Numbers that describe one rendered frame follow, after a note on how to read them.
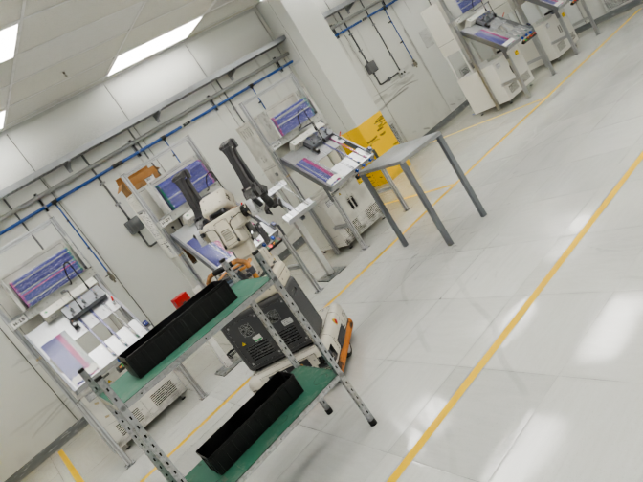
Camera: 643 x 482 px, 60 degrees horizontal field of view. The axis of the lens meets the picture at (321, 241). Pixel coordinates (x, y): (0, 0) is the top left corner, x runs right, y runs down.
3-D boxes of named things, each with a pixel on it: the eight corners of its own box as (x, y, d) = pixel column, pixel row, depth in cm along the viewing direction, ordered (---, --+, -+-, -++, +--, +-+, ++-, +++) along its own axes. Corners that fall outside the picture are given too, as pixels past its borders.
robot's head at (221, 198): (226, 203, 364) (221, 185, 371) (201, 218, 371) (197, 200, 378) (238, 210, 376) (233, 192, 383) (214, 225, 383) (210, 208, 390)
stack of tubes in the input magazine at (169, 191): (215, 181, 538) (199, 158, 532) (173, 209, 513) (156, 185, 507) (210, 184, 548) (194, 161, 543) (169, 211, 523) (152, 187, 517)
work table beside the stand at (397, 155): (451, 246, 441) (400, 161, 424) (403, 247, 506) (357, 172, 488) (487, 214, 457) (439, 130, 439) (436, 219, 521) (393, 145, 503)
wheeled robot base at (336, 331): (345, 377, 342) (324, 345, 336) (263, 415, 362) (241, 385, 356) (356, 324, 404) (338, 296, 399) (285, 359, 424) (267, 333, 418)
